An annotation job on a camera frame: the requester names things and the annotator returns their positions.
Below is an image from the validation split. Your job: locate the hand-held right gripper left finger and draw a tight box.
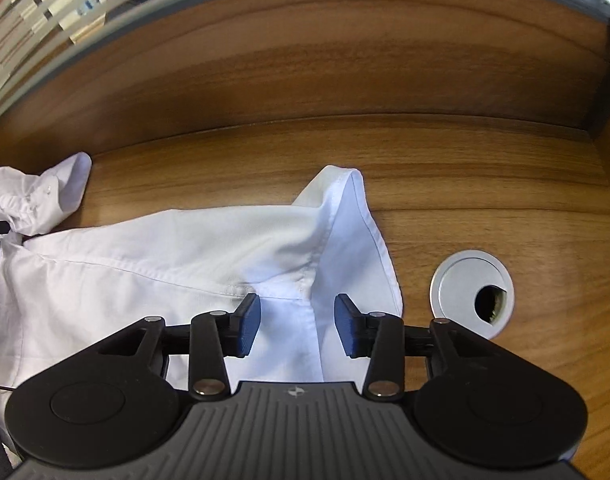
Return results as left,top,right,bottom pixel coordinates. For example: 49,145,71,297
82,292,262,402

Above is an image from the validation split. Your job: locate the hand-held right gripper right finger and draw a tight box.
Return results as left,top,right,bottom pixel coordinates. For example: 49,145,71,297
334,292,513,402

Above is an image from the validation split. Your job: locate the white button-up shirt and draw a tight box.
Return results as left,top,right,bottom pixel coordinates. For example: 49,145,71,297
0,152,405,461

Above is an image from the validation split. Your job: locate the long frosted striped glass partition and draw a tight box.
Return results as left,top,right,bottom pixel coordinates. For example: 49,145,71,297
0,0,610,133

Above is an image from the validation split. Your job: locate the grey desk cable grommet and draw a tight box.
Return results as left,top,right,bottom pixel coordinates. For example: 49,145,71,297
429,249,514,340

